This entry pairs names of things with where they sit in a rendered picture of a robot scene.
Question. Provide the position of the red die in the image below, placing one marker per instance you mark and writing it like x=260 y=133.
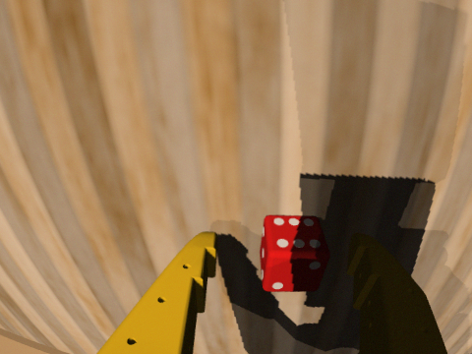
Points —
x=294 y=253

